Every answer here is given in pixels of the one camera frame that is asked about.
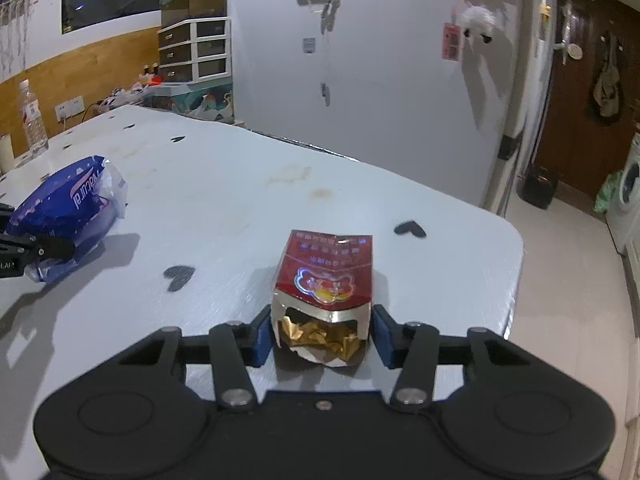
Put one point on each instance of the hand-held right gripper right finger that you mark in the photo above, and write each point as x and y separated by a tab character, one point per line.
382	335

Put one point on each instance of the black square container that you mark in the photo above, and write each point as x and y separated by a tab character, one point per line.
537	187

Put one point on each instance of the white wall socket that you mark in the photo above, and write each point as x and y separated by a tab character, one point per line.
70	107

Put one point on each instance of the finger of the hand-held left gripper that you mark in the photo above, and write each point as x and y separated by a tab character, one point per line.
6	210
47	249

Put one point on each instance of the glass tank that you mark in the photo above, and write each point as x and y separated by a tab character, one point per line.
195	0

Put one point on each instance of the green bag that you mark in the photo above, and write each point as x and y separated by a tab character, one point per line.
607	195

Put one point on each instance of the black heart sticker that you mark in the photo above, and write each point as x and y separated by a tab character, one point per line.
177	138
179	276
407	227

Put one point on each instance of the grey hanging bag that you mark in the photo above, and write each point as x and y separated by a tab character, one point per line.
606	90

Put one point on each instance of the clear water bottle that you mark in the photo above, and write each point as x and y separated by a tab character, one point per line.
34	120

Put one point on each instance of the white refrigerator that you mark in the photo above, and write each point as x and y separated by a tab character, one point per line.
520	85

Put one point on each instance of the brown glass jar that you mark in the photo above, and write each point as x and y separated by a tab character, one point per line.
325	270

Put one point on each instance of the small dark hanging tag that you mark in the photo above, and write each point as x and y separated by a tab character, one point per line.
325	94

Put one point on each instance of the white washing machine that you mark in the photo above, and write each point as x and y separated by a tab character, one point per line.
627	200

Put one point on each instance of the white round ladle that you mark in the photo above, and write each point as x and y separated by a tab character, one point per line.
574	51

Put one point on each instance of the blue plastic bag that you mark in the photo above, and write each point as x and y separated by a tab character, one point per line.
65	200

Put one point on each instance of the brown wooden door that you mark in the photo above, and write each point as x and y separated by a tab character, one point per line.
575	135

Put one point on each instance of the white plush sheep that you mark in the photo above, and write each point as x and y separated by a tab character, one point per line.
477	22

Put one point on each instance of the teal storage box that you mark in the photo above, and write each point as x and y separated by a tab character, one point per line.
190	102

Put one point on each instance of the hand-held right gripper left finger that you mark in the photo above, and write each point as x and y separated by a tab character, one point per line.
261	335

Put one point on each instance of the small grey wall tag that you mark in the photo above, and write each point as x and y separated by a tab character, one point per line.
309	45

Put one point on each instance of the pink hanging tag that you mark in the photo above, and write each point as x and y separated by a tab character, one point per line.
451	42

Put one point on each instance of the hanging clear plastic bag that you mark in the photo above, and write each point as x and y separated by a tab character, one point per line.
566	30

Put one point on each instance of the white drawer cabinet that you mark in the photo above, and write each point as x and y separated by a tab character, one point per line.
195	55

